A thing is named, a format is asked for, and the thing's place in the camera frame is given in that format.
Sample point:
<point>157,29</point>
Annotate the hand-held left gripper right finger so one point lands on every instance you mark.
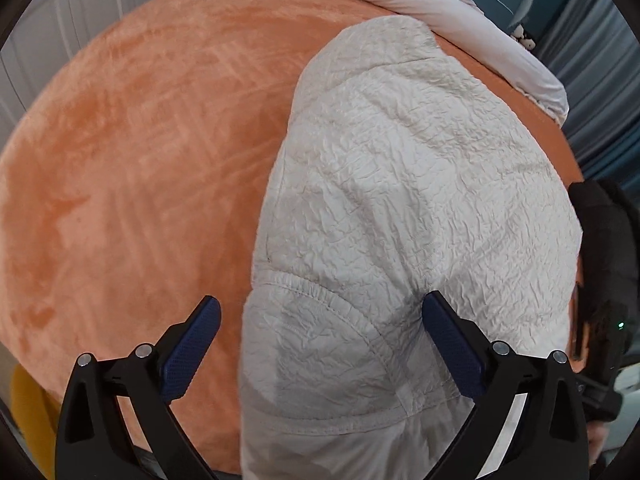
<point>452,345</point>

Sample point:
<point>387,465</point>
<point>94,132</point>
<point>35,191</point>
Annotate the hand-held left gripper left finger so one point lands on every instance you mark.
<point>192,350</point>

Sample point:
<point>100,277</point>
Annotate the white crinkled jacket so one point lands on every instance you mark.
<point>400,185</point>

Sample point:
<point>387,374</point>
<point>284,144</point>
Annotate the person's right forearm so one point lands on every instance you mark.
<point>605,230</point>

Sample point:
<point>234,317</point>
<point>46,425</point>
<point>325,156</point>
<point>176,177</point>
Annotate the person's right hand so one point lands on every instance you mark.
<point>597,442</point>

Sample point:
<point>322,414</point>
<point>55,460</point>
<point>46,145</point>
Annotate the yellow cloth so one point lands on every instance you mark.
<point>32,420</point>

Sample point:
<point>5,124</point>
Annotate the orange fleece blanket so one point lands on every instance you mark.
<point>140,160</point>

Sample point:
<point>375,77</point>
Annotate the blue curtain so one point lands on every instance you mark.
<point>600,70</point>

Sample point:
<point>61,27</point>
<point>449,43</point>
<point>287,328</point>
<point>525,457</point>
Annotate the small speckled object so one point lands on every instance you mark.
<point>525,37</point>

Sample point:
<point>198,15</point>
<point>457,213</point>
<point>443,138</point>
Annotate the white duvet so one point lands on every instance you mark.
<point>450,10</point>

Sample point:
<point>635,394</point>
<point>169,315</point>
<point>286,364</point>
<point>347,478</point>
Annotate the white panelled wardrobe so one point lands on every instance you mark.
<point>45,25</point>

